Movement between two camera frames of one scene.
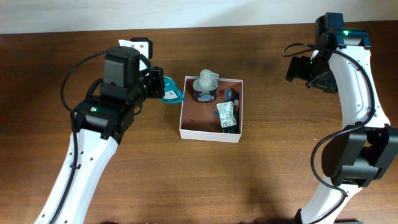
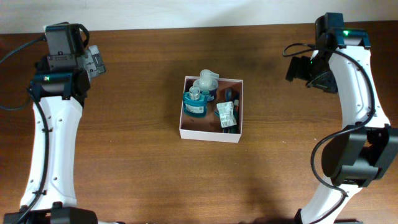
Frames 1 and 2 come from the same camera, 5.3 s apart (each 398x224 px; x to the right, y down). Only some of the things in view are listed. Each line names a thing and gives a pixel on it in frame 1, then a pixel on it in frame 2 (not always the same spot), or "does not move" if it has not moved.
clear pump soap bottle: x=205 y=87 does not move
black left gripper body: x=154 y=86 to x=94 y=63
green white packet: x=227 y=114 does not move
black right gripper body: x=317 y=71 does not move
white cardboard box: x=198 y=119 does not move
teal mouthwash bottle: x=171 y=94 to x=194 y=102
